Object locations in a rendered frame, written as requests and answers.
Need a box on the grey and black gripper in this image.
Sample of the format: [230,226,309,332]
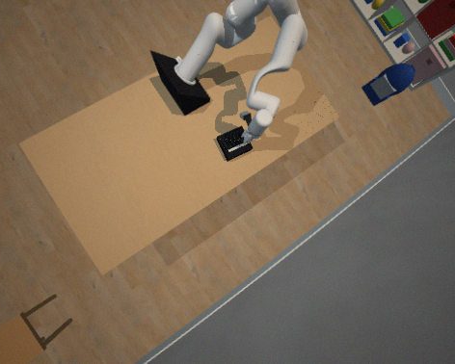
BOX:
[241,128,263,143]

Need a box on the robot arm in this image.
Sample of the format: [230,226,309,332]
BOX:
[174,0,308,137]

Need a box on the black lighting desk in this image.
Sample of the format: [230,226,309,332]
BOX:
[217,126,253,161]

